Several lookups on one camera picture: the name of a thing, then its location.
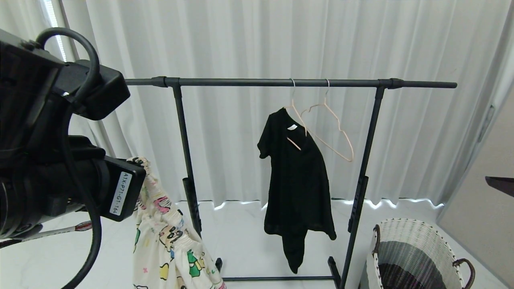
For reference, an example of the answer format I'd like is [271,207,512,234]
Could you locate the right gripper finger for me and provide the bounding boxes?
[485,176,514,197]

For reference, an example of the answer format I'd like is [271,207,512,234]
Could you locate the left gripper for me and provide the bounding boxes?
[0,136,146,239]

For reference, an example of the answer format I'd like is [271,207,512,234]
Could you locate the cream printed garment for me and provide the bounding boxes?
[133,157,226,289]

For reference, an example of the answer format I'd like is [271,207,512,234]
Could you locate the pink clothes hanger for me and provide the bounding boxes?
[284,79,309,151]
[300,79,355,163]

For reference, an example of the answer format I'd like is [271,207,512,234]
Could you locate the black garment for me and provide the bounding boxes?
[257,108,337,274]

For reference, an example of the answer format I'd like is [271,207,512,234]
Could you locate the white laundry basket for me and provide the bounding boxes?
[369,218,476,289]

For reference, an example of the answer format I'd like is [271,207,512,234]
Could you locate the black clothes rack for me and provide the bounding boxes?
[125,76,457,289]

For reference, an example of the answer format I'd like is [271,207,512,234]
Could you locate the white curtain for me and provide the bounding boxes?
[0,0,514,209]

